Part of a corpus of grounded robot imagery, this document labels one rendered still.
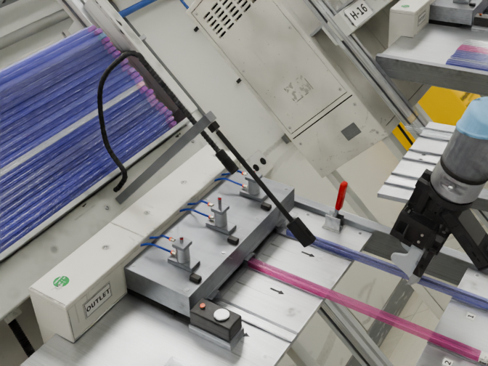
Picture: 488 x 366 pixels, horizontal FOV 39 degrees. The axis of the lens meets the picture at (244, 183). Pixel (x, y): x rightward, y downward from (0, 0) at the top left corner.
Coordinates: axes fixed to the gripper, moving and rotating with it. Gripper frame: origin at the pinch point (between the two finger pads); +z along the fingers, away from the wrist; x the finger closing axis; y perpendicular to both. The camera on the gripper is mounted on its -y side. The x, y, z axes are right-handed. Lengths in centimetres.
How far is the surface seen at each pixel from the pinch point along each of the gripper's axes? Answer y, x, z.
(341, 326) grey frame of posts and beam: 8.9, -10.0, 34.1
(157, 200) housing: 45.8, 12.5, 4.5
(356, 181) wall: 60, -218, 170
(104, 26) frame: 80, -11, -6
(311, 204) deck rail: 24.2, -8.7, 5.9
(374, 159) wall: 61, -244, 170
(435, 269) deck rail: -1.7, -8.0, 3.6
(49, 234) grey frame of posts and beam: 55, 31, 6
